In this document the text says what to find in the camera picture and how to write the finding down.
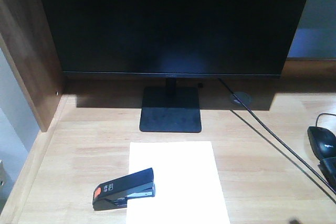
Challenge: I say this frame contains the black computer monitor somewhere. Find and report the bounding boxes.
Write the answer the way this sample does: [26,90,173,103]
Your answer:
[42,0,307,133]

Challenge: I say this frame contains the white paper sheets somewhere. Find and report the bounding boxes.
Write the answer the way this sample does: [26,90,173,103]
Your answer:
[126,141,230,223]

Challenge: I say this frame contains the grey desk cable grommet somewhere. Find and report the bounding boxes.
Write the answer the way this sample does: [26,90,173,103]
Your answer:
[230,92,253,105]

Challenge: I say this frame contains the black computer mouse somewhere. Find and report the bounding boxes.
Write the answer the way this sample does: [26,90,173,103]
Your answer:
[307,126,335,160]

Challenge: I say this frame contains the black stapler with orange button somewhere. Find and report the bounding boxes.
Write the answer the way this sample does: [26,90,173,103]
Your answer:
[92,168,155,211]

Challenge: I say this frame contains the black keyboard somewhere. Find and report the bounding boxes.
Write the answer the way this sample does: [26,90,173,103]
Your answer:
[318,157,335,190]

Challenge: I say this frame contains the black monitor cable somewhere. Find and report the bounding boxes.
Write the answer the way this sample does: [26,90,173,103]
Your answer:
[217,77,336,196]

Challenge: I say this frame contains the wooden desk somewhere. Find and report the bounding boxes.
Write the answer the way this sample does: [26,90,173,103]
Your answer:
[1,0,335,223]

